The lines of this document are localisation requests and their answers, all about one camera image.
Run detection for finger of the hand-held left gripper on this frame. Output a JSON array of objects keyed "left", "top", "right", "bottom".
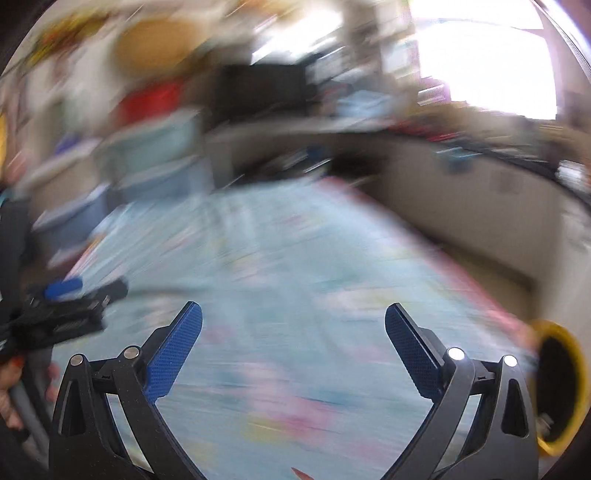
[{"left": 44, "top": 277, "right": 130, "bottom": 303}]

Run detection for black microwave oven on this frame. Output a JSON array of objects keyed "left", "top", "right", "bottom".
[{"left": 205, "top": 62, "right": 308, "bottom": 134}]

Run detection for woven bamboo tray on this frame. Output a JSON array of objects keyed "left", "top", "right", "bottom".
[{"left": 113, "top": 16, "right": 208, "bottom": 77}]

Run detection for kitchen window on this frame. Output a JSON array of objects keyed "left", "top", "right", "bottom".
[{"left": 409, "top": 0, "right": 557, "bottom": 116}]

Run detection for plastic drawer cabinet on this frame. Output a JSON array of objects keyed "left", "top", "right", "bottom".
[{"left": 97, "top": 108, "right": 215, "bottom": 222}]

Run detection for blue hanging bin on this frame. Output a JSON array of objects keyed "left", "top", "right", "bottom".
[{"left": 443, "top": 150, "right": 472, "bottom": 174}]

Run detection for printed blanket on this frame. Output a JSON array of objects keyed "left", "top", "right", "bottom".
[{"left": 51, "top": 178, "right": 541, "bottom": 480}]

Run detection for yellow rimmed trash bin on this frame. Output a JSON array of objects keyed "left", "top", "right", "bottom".
[{"left": 529, "top": 320, "right": 591, "bottom": 457}]

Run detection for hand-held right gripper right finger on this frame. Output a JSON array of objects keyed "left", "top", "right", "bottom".
[{"left": 383, "top": 302, "right": 540, "bottom": 480}]

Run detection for red plastic basin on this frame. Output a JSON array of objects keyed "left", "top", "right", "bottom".
[{"left": 115, "top": 80, "right": 190, "bottom": 123}]

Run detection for person's left hand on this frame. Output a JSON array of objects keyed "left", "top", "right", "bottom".
[{"left": 0, "top": 357, "right": 62, "bottom": 430}]

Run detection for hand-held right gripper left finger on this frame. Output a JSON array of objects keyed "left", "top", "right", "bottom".
[{"left": 50, "top": 301, "right": 204, "bottom": 480}]

